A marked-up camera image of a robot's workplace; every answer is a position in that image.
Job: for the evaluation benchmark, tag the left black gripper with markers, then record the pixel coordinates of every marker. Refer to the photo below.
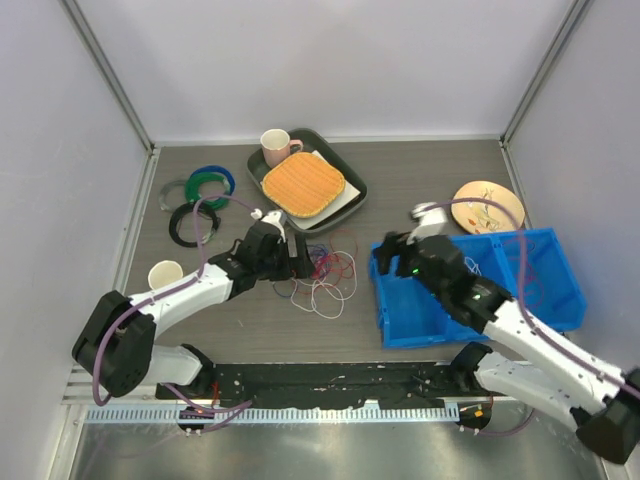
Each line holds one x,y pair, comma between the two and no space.
300,266

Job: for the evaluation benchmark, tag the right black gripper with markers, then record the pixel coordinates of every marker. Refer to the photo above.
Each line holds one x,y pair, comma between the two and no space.
385,250

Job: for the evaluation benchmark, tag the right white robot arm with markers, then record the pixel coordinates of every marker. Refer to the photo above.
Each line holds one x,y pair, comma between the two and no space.
597,400

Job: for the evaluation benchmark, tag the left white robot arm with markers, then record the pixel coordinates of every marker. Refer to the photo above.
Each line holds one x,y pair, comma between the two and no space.
118,343

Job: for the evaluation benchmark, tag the orange woven mat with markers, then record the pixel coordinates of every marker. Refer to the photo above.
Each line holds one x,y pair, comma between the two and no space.
303,185

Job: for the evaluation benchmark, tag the pink ceramic mug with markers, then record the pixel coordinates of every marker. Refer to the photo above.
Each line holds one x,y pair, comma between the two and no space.
276,146

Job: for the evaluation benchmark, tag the dark grey tray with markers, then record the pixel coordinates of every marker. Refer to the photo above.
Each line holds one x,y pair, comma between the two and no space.
350,165

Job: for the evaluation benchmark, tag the blue plastic bin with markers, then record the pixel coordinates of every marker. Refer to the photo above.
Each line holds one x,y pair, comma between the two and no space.
409,317

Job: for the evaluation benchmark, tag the yellow-green paper cup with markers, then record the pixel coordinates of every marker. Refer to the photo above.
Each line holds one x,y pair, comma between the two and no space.
164,273

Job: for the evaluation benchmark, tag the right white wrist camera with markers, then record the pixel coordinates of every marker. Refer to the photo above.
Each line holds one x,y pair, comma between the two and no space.
429,221

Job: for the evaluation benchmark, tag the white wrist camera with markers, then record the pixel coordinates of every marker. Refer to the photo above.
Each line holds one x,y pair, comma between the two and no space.
429,221
277,218

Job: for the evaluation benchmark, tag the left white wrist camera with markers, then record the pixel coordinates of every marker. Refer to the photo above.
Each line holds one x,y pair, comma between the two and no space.
277,218

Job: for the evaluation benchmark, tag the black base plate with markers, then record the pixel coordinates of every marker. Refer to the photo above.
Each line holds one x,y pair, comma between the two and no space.
328,386

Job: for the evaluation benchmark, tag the grey slotted cable duct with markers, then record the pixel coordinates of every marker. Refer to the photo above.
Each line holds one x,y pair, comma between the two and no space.
177,413

